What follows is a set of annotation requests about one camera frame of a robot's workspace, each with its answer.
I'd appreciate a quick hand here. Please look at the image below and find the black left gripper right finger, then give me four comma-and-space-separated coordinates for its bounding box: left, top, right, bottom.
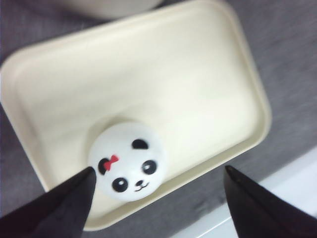
224, 166, 317, 238

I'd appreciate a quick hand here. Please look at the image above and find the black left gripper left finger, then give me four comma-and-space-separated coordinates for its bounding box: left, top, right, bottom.
0, 167, 96, 238

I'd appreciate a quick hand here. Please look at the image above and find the panda bun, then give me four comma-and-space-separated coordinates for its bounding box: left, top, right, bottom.
88, 122, 168, 202

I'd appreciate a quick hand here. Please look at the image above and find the cream plastic tray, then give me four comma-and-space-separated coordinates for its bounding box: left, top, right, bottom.
0, 0, 271, 232

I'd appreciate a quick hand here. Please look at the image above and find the stainless steel steamer pot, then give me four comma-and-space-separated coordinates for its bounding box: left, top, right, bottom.
64, 0, 163, 19

